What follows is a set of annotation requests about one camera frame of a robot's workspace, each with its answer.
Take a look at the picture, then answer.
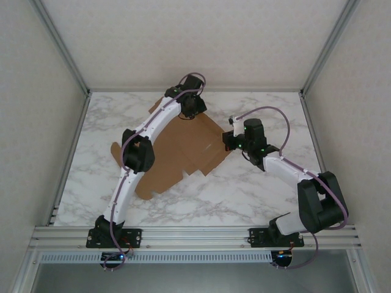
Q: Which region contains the brown cardboard paper box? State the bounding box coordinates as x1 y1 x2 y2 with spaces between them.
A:
109 96 230 201

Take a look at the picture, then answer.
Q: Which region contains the small controller circuit board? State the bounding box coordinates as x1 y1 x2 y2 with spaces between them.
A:
273 250 294 266
100 252 128 264

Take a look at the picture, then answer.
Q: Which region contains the grey metal panel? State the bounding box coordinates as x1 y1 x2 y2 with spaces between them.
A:
30 262 360 293

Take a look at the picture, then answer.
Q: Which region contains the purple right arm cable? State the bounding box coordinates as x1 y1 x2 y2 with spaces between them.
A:
236 105 349 271

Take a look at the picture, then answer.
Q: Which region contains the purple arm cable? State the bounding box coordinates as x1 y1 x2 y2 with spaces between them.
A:
236 105 349 271
102 72 206 272

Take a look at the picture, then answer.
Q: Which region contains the aluminium table edge rail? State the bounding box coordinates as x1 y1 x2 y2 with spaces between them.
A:
298 92 342 226
45 91 93 226
88 88 303 93

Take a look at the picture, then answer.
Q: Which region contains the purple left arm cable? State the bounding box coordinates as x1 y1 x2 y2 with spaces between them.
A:
102 72 206 272

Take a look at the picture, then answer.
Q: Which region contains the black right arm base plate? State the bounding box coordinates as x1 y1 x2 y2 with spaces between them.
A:
249 227 305 248

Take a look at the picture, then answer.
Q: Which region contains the aluminium mounting rail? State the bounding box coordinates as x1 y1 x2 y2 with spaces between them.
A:
30 225 363 251

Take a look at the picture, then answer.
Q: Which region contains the aluminium frame post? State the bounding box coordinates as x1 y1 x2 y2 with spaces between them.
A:
10 247 41 293
348 248 380 293
29 0 92 96
300 0 362 97

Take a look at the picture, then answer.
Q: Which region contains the grey slotted cable duct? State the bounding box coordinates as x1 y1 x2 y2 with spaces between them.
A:
39 251 272 264

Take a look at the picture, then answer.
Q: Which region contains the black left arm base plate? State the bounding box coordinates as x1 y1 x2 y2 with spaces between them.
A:
86 228 144 248

